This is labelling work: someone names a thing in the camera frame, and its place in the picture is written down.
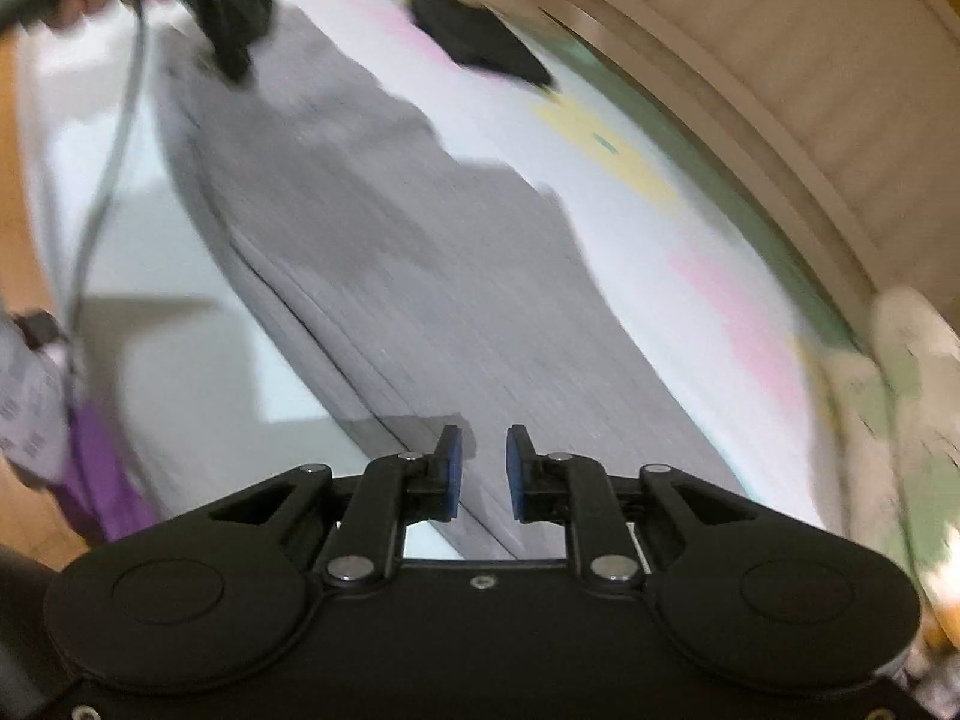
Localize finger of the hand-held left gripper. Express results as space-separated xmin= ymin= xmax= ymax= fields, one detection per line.
xmin=214 ymin=34 xmax=254 ymax=83

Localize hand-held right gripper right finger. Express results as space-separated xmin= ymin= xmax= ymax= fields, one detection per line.
xmin=507 ymin=425 xmax=755 ymax=592

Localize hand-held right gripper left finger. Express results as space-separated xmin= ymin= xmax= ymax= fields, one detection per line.
xmin=208 ymin=425 xmax=461 ymax=590

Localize grey pants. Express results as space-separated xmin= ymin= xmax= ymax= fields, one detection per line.
xmin=154 ymin=7 xmax=743 ymax=563

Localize black folded cloth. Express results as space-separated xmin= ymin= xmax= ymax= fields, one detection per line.
xmin=411 ymin=0 xmax=556 ymax=87

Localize floral bedsheet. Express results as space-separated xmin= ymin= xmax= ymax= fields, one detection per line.
xmin=15 ymin=0 xmax=878 ymax=563

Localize purple cloth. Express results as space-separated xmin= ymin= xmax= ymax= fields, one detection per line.
xmin=64 ymin=397 xmax=162 ymax=541

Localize cream leaf-print quilt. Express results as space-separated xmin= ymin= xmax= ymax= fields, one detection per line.
xmin=817 ymin=285 xmax=960 ymax=616

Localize grey printed cloth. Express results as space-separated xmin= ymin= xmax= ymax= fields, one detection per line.
xmin=0 ymin=311 xmax=72 ymax=488

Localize wooden headboard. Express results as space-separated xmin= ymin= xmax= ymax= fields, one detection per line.
xmin=517 ymin=0 xmax=960 ymax=301

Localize grey cable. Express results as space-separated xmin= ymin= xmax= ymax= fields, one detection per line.
xmin=64 ymin=0 xmax=151 ymax=361

